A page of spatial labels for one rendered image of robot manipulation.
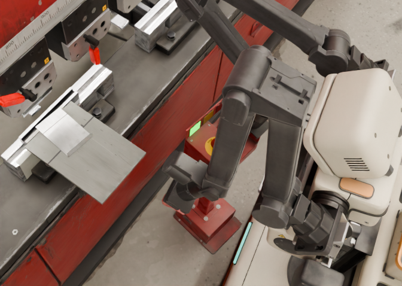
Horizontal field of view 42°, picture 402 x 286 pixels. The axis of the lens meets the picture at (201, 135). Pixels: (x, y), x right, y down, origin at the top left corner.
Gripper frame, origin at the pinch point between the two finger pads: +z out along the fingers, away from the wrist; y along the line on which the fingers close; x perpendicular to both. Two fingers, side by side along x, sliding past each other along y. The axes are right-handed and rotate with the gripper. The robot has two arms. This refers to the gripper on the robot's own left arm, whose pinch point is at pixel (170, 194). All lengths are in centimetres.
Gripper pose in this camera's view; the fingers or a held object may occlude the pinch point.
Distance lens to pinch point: 135.3
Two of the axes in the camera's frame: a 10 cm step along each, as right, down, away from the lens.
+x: 7.8, 5.6, 2.9
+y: -4.0, 7.9, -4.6
